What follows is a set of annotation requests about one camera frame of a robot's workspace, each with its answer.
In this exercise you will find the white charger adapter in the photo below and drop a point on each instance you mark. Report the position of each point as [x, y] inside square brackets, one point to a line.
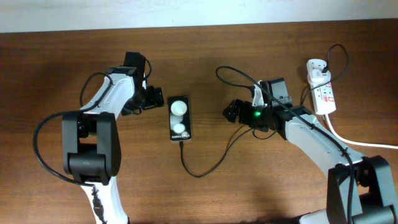
[316, 75]

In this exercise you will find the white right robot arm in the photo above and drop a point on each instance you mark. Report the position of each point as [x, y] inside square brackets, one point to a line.
[360, 189]

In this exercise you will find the black Galaxy flip phone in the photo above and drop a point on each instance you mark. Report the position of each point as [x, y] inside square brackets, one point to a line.
[179, 118]

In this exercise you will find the white power strip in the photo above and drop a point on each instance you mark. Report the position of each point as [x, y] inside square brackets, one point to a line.
[323, 98]

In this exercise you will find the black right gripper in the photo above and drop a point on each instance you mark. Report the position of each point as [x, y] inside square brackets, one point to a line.
[244, 118]

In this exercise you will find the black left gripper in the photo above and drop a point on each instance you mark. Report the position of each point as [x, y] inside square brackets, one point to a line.
[154, 99]

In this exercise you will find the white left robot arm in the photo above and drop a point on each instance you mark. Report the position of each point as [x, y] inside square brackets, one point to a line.
[90, 139]

